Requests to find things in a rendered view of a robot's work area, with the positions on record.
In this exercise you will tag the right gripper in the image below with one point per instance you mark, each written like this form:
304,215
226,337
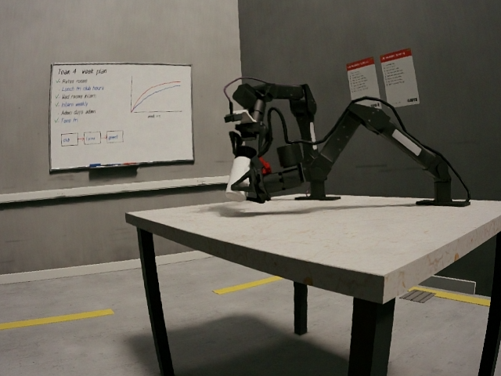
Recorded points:
254,128

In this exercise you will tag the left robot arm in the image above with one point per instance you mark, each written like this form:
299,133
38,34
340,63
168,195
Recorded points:
431,164

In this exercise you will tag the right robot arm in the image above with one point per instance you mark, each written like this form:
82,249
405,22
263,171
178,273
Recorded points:
246,96

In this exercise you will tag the black bottle cap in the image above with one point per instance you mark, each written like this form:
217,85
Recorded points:
246,151

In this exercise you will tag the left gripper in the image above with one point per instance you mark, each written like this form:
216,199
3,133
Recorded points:
267,183

